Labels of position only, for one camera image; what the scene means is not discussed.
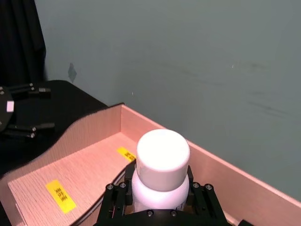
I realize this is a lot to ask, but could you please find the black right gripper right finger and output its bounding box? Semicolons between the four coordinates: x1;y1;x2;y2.
185;164;224;218

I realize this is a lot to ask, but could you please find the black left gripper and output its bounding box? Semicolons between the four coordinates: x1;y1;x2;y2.
0;82;55;140

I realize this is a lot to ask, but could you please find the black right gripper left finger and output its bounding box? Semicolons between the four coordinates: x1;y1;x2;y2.
98;164;137;218

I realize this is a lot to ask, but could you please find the white plastic bottle with cap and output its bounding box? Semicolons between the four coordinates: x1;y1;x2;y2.
131;129;192;211

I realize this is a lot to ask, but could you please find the black table cloth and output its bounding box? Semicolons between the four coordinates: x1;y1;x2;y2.
0;80;125;181

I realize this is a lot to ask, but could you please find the small yellow label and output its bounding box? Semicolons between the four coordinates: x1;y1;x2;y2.
117;146;137;163

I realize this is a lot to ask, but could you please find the shallow brown cardboard tray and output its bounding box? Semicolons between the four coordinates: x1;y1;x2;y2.
0;102;301;226

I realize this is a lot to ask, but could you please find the large yellow label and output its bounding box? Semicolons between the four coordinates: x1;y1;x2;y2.
45;179;78;214

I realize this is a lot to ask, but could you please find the black hanging curtain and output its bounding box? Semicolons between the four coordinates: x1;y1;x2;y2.
0;0;48;88

